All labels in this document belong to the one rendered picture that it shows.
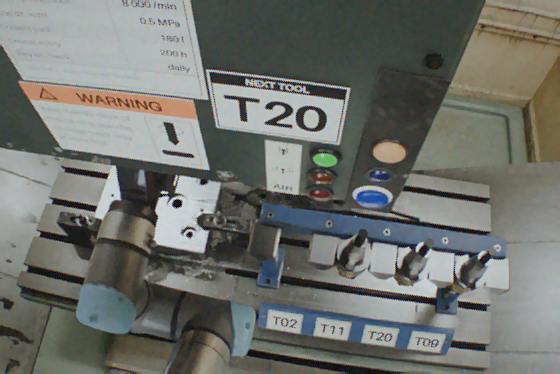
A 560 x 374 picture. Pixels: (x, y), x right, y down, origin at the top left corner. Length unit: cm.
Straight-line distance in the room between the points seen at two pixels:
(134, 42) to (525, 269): 131
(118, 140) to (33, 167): 130
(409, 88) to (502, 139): 164
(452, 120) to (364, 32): 164
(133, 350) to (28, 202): 62
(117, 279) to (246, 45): 40
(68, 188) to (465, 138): 136
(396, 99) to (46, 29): 25
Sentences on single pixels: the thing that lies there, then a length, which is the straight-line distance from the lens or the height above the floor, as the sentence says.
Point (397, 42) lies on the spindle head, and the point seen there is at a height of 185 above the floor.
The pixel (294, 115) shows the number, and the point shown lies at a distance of 37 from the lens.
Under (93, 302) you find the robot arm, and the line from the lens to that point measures 64.
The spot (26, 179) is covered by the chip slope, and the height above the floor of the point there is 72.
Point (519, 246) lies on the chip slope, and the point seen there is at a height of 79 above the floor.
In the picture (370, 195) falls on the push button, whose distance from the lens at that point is 44.
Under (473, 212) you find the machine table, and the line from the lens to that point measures 138.
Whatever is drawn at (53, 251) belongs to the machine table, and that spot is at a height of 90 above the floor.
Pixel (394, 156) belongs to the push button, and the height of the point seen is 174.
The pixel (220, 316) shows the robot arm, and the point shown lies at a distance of 69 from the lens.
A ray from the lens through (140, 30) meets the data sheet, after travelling 33.
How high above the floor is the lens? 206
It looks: 62 degrees down
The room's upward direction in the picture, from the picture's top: 1 degrees counter-clockwise
